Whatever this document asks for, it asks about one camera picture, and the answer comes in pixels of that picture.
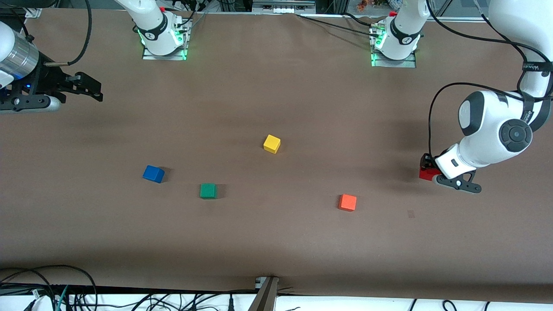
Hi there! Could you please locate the red block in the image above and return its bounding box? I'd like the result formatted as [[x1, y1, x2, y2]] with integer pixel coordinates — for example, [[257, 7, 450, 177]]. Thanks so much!
[[419, 166, 442, 182]]

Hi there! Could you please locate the blue block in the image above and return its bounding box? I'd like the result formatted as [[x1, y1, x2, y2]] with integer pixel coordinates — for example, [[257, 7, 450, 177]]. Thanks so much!
[[143, 165, 165, 184]]

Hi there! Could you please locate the yellow block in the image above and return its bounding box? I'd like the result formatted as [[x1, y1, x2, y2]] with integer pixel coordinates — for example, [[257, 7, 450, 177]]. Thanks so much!
[[263, 134, 281, 154]]

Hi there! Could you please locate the white power strip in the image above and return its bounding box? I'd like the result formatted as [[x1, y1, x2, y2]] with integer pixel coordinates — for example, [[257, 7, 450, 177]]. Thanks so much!
[[252, 0, 317, 14]]

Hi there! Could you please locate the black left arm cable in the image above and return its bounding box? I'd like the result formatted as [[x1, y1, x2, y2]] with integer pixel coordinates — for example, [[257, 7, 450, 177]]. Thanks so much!
[[425, 0, 553, 159]]

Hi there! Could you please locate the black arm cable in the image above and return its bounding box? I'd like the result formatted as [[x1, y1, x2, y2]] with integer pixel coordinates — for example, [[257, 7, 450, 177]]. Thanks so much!
[[425, 0, 553, 159], [43, 0, 93, 67]]

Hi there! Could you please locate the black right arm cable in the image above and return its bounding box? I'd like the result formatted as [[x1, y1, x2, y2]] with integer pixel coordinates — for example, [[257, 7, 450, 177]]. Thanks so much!
[[43, 0, 93, 67]]

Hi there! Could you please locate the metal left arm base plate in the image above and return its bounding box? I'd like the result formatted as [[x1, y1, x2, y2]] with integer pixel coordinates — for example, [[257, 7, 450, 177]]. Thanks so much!
[[370, 22, 417, 68]]

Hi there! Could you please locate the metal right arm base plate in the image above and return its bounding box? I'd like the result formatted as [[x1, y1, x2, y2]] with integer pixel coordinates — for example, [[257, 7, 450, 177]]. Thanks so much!
[[142, 16, 191, 61]]

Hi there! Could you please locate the black cable on table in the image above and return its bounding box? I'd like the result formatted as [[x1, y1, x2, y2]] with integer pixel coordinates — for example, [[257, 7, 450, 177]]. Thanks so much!
[[297, 13, 381, 38]]

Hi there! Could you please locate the black looped cable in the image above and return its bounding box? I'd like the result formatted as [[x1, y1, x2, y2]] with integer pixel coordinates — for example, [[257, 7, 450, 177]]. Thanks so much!
[[0, 264, 98, 311]]

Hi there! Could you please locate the teal cable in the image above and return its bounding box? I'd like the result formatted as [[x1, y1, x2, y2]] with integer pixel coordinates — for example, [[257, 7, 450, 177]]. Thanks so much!
[[54, 285, 70, 311]]

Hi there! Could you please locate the grey camera mounting pole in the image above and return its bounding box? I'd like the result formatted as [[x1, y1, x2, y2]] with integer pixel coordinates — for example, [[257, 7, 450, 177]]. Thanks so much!
[[248, 276, 280, 311]]

